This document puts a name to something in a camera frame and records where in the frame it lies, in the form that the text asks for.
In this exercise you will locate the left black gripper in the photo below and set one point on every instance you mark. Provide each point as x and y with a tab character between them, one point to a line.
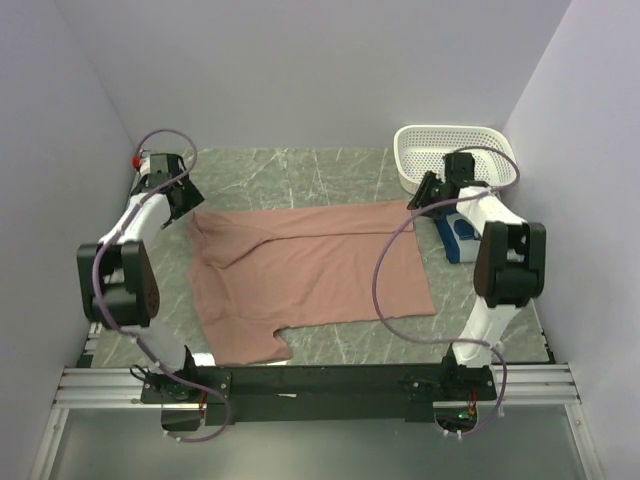
192	198

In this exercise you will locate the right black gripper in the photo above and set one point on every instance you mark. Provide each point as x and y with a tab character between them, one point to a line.
420	197

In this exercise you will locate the pink graphic t-shirt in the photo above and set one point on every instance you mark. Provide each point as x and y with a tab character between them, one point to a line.
255	273

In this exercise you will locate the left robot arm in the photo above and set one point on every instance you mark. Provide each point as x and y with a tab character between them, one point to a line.
117	282

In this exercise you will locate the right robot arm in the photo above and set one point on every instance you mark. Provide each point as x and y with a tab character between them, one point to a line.
510	264

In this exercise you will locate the white plastic basket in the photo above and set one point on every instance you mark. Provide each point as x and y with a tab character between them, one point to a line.
421	148

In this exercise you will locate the folded blue t-shirt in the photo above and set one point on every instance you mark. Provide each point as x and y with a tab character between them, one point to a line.
460	240

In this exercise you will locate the black base crossbar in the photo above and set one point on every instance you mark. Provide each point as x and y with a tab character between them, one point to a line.
338	392

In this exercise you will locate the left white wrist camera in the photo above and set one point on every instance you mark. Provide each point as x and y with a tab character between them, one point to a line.
141	163

